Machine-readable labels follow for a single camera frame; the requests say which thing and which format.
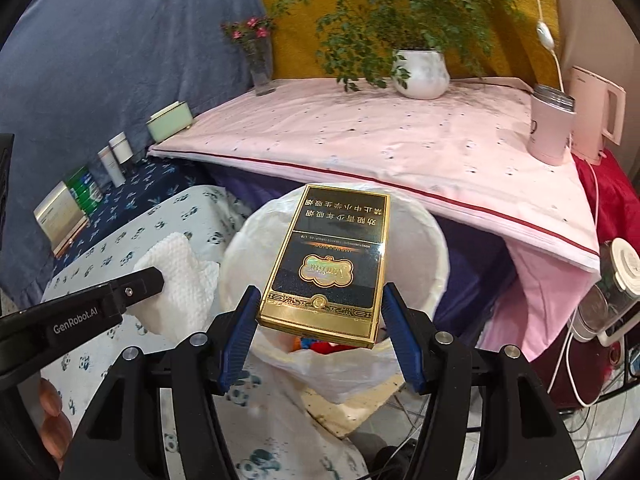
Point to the green striped can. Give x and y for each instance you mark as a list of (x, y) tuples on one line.
[(84, 189)]

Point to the gold black cigarette box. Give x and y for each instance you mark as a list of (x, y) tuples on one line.
[(327, 281)]

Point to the white potted green plant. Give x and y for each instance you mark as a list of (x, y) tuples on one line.
[(369, 40)]

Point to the pink bed sheet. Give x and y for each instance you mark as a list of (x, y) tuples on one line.
[(463, 156)]

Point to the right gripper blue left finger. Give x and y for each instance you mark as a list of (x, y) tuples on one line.
[(238, 328)]

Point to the pink insulated mug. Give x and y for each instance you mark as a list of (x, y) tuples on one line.
[(552, 114)]

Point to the white tall tube bottle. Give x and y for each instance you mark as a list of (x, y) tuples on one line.
[(111, 166)]

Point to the white lamp cord switch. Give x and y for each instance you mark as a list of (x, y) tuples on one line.
[(547, 41)]

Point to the glass vase pink flowers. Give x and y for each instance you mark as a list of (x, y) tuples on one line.
[(252, 36)]

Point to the white paper towel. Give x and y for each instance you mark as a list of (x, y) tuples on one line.
[(185, 304)]

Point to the panda print tablecloth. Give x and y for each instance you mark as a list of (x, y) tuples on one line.
[(266, 427)]

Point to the mint green tissue box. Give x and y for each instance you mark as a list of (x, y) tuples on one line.
[(170, 120)]

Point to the mustard yellow blanket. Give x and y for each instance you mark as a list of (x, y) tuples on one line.
[(517, 51)]

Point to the white lined trash bin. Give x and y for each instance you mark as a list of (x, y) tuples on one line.
[(416, 261)]

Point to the person's left hand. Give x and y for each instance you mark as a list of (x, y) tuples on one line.
[(56, 431)]

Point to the wooden board under bin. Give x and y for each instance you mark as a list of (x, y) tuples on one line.
[(341, 419)]

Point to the navy patterned cloth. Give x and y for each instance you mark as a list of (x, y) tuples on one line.
[(153, 181)]

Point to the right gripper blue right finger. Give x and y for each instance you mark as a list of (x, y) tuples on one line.
[(408, 350)]

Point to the white round jar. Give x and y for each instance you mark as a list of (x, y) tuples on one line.
[(121, 148)]

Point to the white blender appliance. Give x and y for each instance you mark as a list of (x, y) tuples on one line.
[(611, 307)]

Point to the pink electric kettle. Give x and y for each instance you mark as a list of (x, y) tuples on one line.
[(599, 113)]

